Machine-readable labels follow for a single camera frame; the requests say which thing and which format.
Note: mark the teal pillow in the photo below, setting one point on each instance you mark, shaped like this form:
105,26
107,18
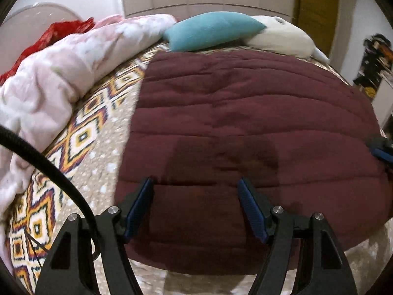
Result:
211,30

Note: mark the pale pink duvet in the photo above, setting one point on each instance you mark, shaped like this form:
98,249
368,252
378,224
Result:
46,76

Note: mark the dark wall poster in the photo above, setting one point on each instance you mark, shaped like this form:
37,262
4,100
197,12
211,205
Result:
374,61

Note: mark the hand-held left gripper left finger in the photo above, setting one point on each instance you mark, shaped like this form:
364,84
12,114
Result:
139,209

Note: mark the maroon quilted jacket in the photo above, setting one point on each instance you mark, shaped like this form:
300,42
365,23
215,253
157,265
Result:
230,113

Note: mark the patterned beige bedsheet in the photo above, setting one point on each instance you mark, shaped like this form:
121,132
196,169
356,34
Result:
92,166

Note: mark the white rounded headboard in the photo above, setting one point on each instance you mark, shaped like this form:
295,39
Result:
40,13

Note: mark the red cloth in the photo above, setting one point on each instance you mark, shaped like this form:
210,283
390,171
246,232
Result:
58,32

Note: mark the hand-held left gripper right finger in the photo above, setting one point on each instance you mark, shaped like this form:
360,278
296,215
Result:
251,209

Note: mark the white pillow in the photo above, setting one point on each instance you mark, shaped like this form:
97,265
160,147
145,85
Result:
282,37

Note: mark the wooden door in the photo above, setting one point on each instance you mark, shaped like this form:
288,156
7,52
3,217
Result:
316,6

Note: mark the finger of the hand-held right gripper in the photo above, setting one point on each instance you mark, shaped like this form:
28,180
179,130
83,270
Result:
379,153

